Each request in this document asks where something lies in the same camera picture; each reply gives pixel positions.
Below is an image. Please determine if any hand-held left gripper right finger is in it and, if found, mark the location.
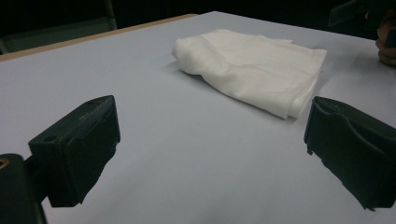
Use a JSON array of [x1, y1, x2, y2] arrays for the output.
[[304, 95, 396, 212]]

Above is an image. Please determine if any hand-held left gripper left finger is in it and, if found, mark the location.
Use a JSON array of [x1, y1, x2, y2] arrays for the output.
[[27, 94, 121, 208]]

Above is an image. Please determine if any white cloth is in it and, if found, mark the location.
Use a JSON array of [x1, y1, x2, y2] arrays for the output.
[[171, 28, 328, 119]]

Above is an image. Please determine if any dark chair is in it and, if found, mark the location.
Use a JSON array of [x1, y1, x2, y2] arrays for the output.
[[0, 0, 118, 54]]

